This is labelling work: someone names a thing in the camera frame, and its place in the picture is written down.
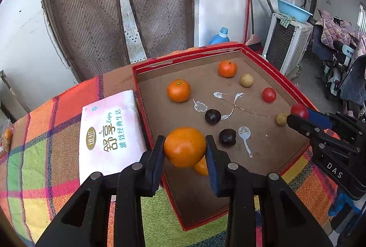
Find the white tissue pack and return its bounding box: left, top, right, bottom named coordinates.
left=78, top=90, right=149, bottom=185

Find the ribbed metal door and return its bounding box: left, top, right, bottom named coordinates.
left=38, top=0, right=198, bottom=80

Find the colourful plaid blanket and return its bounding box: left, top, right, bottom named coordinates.
left=0, top=48, right=341, bottom=247

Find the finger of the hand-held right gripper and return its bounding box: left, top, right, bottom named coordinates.
left=307, top=109, right=366, bottom=139
left=287, top=114, right=358, bottom=155

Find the blue plastic basin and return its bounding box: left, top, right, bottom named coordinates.
left=275, top=0, right=313, bottom=23

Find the brown kiwi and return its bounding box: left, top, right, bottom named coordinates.
left=240, top=73, right=254, bottom=88
left=276, top=112, right=289, bottom=126

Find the white air conditioner unit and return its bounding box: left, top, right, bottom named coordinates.
left=261, top=12, right=314, bottom=77

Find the small red tomato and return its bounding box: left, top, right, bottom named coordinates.
left=290, top=103, right=309, bottom=121

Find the large orange mandarin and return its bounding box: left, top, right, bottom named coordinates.
left=167, top=79, right=191, bottom=103

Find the grey quilted scooter cover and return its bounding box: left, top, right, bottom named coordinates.
left=339, top=35, right=366, bottom=106

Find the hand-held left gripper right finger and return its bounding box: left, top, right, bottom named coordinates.
left=205, top=135, right=334, bottom=247

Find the blue detergent bottle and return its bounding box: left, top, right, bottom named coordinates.
left=208, top=27, right=231, bottom=46

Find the checked cloth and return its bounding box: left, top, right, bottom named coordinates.
left=279, top=13, right=292, bottom=28

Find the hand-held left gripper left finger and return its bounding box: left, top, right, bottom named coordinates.
left=34, top=135, right=167, bottom=247

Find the dark purple plum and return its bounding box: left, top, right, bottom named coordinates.
left=205, top=109, right=222, bottom=125
left=219, top=129, right=237, bottom=147

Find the large red tomato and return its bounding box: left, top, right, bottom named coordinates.
left=262, top=87, right=277, bottom=103

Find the pink quilted scooter cover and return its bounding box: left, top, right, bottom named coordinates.
left=317, top=9, right=366, bottom=47

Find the small orange mandarin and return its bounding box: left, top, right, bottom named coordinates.
left=219, top=60, right=238, bottom=78
left=164, top=127, right=207, bottom=169
left=193, top=155, right=209, bottom=176

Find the clear plastic fruit container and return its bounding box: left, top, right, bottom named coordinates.
left=0, top=118, right=15, bottom=159

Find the red cardboard box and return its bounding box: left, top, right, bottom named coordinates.
left=132, top=41, right=319, bottom=232

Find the white electric scooter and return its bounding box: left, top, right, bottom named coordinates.
left=323, top=41, right=358, bottom=99

